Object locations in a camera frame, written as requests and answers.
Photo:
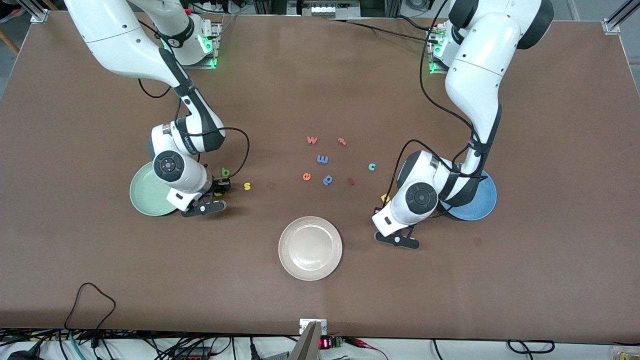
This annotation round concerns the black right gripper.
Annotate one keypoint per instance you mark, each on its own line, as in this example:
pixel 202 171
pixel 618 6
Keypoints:
pixel 218 188

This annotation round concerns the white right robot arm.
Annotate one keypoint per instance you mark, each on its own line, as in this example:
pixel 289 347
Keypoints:
pixel 115 40

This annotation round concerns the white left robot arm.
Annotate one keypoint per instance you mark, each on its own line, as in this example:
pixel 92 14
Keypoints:
pixel 480 75

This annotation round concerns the green plate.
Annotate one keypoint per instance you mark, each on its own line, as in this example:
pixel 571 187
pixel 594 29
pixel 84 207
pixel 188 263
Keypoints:
pixel 145 195

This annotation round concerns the salmon letter w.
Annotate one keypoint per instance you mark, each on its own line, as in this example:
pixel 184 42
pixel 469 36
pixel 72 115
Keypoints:
pixel 312 140

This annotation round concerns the blue letter p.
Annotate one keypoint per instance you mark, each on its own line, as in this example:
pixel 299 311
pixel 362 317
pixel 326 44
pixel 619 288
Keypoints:
pixel 325 181

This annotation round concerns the blue letter m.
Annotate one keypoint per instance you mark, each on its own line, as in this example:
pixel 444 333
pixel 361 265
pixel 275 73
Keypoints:
pixel 322 159

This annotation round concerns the beige plate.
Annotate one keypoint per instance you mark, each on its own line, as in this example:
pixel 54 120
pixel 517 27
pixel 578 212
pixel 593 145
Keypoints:
pixel 310 248

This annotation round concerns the red LED display module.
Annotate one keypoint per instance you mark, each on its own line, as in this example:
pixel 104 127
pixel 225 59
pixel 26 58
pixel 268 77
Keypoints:
pixel 325 343

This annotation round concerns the green terminal block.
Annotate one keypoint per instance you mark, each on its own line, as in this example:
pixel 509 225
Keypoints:
pixel 336 342

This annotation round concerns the metal box with white lights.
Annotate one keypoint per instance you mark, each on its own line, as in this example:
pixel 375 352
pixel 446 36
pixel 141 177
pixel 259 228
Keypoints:
pixel 322 10

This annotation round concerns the red clip leads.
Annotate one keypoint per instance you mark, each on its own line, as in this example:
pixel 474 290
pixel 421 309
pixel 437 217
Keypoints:
pixel 357 342

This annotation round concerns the wooden stick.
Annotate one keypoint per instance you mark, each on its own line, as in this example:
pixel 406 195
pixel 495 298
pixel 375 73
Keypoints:
pixel 9 41

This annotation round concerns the blue plate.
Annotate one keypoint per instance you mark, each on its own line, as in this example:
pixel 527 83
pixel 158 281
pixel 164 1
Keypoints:
pixel 480 205

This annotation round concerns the small yellow object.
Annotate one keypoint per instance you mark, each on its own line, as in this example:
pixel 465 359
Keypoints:
pixel 621 355

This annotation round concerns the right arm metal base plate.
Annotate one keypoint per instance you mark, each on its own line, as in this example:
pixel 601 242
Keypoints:
pixel 205 66

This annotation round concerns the small metal bracket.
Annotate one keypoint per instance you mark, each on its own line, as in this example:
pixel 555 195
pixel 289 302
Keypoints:
pixel 303 325

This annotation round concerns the grey camera mount bar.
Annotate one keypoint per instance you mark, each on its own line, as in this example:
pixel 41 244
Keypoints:
pixel 307 345

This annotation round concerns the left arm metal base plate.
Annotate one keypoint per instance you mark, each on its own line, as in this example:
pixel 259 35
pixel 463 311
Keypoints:
pixel 437 71

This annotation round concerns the aluminium corner bracket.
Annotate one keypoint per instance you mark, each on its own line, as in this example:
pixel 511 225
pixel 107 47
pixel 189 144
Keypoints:
pixel 611 25
pixel 39 16

